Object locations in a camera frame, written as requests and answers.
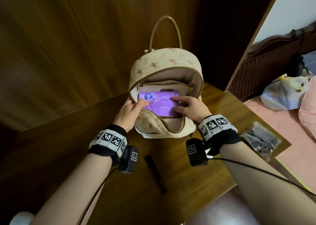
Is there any translucent plastic shopping bag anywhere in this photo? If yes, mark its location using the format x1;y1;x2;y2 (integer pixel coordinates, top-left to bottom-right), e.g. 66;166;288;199
260;74;312;111

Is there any blue checkered pillow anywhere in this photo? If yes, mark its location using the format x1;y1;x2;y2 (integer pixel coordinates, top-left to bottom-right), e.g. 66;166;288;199
302;51;316;75

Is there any person's left forearm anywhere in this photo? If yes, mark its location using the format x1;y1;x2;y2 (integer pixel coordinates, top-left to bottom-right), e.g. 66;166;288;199
29;153;113;225

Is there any lavender pad packet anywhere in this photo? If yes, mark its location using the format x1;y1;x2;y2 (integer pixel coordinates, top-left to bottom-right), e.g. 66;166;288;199
139;91;180;117

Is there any right black camera cable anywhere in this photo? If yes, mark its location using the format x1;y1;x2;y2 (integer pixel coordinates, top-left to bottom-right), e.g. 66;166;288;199
206;158;316;197

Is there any person's left hand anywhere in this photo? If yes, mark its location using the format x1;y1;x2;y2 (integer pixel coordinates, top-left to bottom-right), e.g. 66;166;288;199
113;98;150;133

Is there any pink quilt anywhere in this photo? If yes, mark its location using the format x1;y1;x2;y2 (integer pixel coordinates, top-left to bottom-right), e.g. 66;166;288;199
298;75;316;140

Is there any left black camera cable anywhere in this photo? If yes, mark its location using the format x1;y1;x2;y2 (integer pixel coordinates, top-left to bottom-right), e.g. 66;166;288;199
78;165;119;225

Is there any black camera cable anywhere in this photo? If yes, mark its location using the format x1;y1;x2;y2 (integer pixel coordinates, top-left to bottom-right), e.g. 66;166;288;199
78;165;119;225
206;158;316;197

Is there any pink bed sheet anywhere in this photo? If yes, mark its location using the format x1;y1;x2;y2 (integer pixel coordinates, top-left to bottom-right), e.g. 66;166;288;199
244;96;316;193

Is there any dark wooden shelf cabinet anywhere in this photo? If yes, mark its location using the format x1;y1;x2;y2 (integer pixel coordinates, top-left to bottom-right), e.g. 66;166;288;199
195;0;284;91

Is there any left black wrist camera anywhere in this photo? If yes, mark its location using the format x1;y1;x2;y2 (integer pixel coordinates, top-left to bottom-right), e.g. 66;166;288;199
118;146;139;174

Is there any left black marker wristband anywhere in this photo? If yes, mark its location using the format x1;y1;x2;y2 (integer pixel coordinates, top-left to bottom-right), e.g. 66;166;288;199
88;124;128;159

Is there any person's right forearm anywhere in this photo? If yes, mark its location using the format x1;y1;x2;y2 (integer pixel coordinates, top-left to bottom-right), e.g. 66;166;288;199
219;141;316;225

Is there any black stick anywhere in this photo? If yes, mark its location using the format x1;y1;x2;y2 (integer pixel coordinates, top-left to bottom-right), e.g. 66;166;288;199
144;155;168;194

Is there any white earbud case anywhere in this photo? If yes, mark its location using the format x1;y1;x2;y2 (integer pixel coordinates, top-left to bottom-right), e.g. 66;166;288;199
10;211;35;225

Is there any black marker wristband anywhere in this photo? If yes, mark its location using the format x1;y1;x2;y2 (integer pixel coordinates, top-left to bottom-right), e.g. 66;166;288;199
88;124;128;159
197;114;241;156

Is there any cream patterned backpack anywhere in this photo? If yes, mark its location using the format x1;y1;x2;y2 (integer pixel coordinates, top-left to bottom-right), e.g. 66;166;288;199
128;15;204;139

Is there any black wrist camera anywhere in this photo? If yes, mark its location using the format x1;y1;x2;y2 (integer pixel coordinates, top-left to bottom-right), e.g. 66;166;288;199
185;138;209;167
118;146;139;174

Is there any right black marker wristband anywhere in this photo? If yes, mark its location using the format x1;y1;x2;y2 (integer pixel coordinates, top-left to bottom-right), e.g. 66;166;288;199
197;114;241;156

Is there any dark carved bed headboard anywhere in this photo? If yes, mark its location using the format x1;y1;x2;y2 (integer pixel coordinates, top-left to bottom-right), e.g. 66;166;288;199
228;21;316;102

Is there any clear plastic bag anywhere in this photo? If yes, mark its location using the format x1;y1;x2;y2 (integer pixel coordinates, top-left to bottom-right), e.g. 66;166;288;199
240;121;282;162

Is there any person's right hand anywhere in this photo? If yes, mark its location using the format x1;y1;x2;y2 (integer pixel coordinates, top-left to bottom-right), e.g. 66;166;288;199
170;96;213;124

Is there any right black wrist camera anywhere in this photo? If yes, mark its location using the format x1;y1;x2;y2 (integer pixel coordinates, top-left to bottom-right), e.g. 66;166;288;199
185;138;209;167

